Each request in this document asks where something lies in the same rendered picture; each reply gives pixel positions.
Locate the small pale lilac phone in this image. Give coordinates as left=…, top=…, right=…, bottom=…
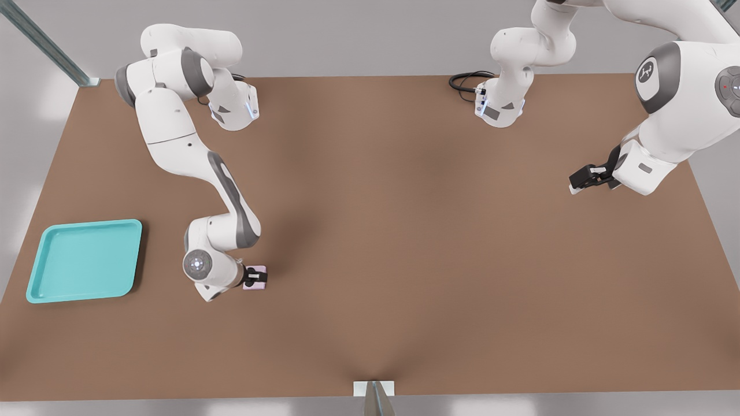
left=242, top=265, right=269, bottom=291

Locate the black cable loop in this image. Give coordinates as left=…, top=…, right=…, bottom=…
left=449, top=70, right=499, bottom=103

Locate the pale blue-green tray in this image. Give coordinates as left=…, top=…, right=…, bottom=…
left=25, top=218, right=143, bottom=304

